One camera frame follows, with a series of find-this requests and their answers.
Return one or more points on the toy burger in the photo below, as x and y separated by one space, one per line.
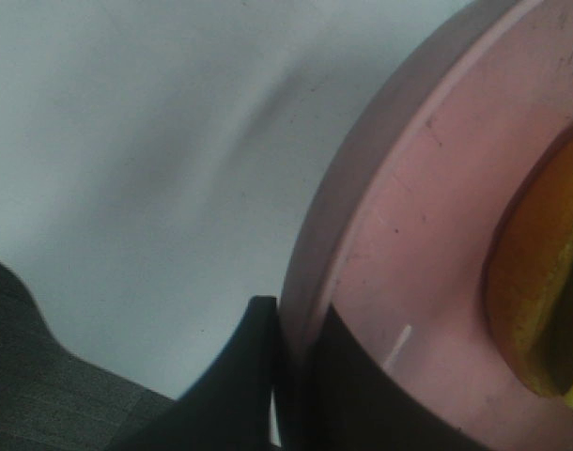
528 294

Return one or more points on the pink round plate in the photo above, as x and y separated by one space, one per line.
402 224

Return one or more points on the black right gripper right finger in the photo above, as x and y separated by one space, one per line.
337 398

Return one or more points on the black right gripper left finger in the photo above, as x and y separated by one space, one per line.
228 408

